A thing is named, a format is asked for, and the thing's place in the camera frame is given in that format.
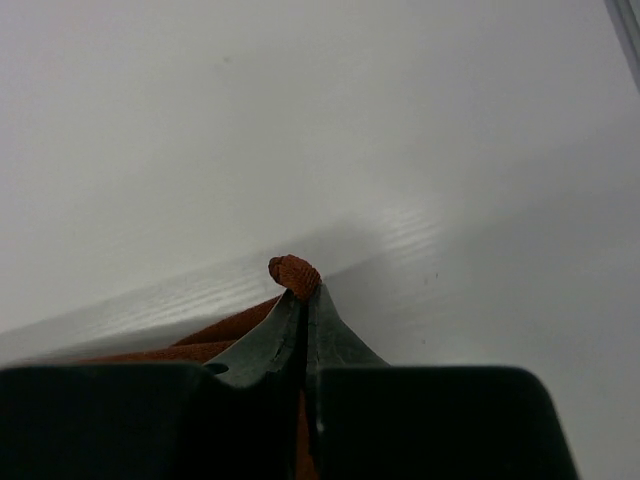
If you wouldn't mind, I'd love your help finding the aluminium mounting rail frame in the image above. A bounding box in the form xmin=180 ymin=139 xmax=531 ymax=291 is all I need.
xmin=605 ymin=0 xmax=640 ymax=88

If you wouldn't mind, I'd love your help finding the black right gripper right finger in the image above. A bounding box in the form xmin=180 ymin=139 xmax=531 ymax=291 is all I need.
xmin=306 ymin=286 xmax=578 ymax=479

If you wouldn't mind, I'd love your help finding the brown towel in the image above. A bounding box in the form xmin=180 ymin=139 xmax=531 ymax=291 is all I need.
xmin=80 ymin=254 xmax=322 ymax=479

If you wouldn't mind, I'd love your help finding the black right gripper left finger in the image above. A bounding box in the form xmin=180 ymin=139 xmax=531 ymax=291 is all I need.
xmin=1 ymin=292 xmax=303 ymax=479

